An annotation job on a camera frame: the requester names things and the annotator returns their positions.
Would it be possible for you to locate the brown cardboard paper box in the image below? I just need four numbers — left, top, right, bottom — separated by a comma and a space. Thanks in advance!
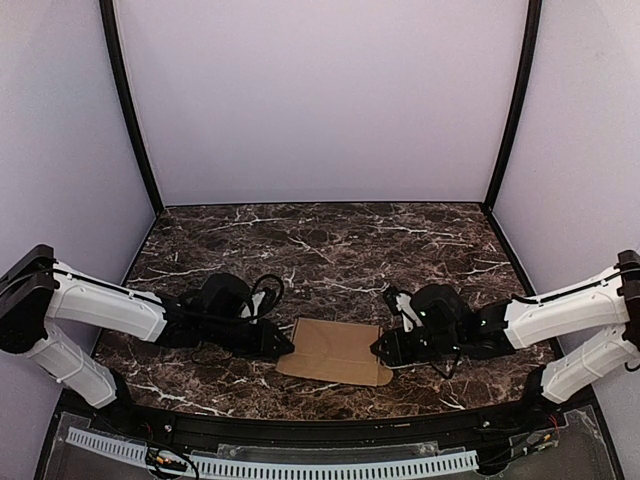
276, 318, 393, 387

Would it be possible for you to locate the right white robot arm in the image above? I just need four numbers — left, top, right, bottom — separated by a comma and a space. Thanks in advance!
370, 250, 639, 409

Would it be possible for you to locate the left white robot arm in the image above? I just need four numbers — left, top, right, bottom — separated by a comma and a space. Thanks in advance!
1, 245, 295, 410

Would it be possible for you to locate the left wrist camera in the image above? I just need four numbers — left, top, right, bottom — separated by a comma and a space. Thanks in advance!
247, 274, 285, 324

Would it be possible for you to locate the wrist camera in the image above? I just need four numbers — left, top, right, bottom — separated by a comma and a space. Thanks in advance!
247, 274, 285, 324
383, 286, 422, 333

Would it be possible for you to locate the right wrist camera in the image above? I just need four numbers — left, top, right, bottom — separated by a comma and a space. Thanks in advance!
383, 286, 422, 333

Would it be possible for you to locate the black front rail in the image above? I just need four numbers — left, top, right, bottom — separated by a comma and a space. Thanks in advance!
95, 388, 561, 465

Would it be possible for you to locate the white slotted cable duct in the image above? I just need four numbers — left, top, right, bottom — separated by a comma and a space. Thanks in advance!
67, 427, 479, 480

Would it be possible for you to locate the right black frame post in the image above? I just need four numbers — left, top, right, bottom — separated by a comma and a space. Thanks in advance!
482, 0, 543, 214

